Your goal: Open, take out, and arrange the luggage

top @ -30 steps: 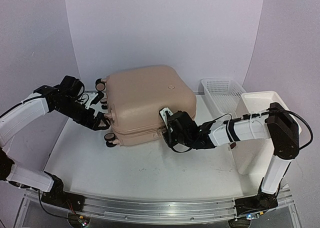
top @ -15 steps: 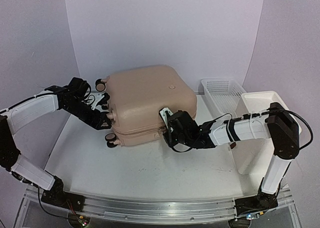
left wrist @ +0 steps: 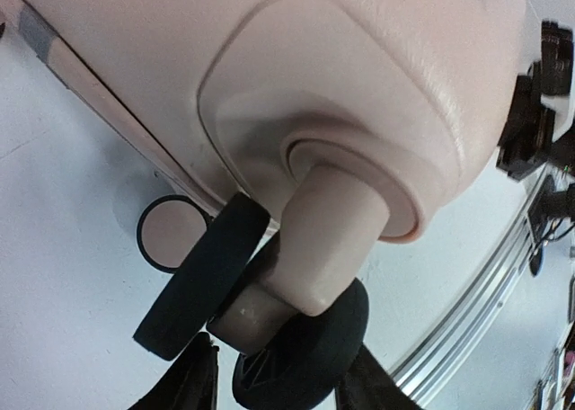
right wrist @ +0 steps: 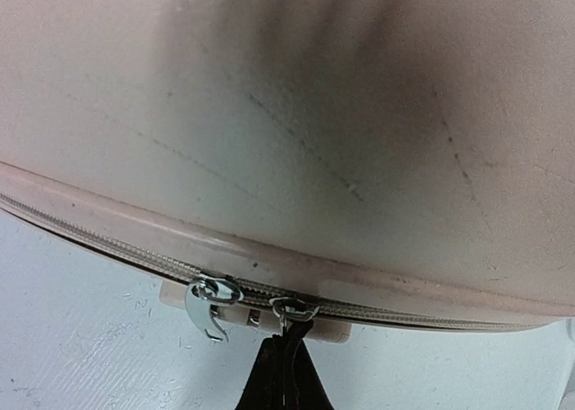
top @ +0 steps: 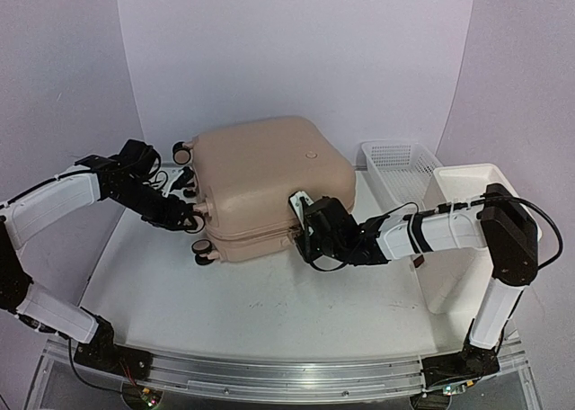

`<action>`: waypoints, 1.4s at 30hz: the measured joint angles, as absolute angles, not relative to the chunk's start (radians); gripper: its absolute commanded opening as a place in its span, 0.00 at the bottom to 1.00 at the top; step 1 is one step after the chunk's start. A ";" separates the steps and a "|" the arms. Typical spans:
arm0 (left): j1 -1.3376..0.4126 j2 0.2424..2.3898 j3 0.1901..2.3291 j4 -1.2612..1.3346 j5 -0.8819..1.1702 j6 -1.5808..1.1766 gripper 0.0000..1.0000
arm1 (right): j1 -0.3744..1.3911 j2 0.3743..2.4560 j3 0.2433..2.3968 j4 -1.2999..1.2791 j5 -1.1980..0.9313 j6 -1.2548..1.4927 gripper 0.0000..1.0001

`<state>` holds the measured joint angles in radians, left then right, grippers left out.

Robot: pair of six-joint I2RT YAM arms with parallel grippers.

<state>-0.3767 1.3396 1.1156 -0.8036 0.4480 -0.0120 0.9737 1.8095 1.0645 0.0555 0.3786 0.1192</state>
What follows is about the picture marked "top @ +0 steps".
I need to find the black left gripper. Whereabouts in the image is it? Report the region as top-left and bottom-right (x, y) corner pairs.
(110, 178), (198, 230)

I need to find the beige hard-shell suitcase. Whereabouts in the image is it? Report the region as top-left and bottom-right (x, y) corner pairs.
(172, 116), (356, 264)

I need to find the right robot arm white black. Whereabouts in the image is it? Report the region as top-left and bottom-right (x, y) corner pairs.
(288, 183), (538, 377)

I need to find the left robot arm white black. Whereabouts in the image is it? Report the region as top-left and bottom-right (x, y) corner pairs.
(1, 139), (205, 371)

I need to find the white perforated plastic basket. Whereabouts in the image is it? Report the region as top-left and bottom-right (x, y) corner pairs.
(361, 140), (442, 209)

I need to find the white plastic storage bin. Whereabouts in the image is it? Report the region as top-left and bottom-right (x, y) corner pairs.
(415, 162), (544, 315)

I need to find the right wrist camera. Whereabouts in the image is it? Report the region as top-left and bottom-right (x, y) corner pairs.
(288, 191), (314, 226)

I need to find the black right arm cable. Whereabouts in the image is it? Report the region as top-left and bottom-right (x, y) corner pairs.
(309, 196), (565, 274)

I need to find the aluminium front rail base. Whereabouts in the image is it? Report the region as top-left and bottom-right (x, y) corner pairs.
(25, 333), (541, 409)

